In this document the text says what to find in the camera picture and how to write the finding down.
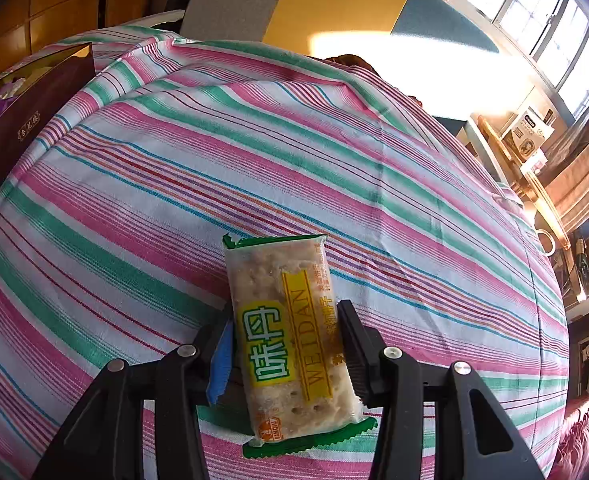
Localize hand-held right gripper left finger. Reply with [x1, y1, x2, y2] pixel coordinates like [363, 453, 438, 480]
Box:
[32, 306, 235, 480]

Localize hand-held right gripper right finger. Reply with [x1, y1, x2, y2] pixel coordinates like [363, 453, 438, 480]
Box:
[337, 300, 545, 480]

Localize cracker packet green edges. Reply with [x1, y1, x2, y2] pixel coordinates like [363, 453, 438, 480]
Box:
[223, 232, 379, 460]

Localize maroon tin box gold inside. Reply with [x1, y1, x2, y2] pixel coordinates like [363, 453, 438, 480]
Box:
[0, 42, 96, 233]

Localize white mug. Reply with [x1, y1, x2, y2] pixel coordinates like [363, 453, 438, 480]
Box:
[535, 228, 556, 256]

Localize red cloth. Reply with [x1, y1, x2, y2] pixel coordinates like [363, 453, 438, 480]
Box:
[547, 395, 589, 480]

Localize wooden side table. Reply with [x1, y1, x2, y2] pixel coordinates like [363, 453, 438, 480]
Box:
[477, 115, 573, 251]

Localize small pink box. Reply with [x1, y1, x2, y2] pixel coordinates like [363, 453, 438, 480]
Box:
[521, 151, 549, 175]

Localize white printed box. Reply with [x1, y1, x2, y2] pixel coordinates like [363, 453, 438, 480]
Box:
[501, 106, 555, 161]

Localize striped beige curtain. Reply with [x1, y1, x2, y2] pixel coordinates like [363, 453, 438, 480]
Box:
[539, 90, 589, 231]

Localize brown cloth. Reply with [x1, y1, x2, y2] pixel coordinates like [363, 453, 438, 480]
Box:
[319, 52, 425, 106]

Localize grey yellow blue chair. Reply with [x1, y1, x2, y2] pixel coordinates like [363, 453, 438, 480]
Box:
[179, 0, 500, 58]

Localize wooden wardrobe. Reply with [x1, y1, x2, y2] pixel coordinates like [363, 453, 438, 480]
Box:
[0, 0, 155, 91]

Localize grey bed frame bar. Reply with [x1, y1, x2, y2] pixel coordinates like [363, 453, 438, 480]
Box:
[462, 120, 513, 186]

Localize white bed rail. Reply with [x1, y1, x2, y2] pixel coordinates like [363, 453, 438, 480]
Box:
[139, 9, 185, 26]

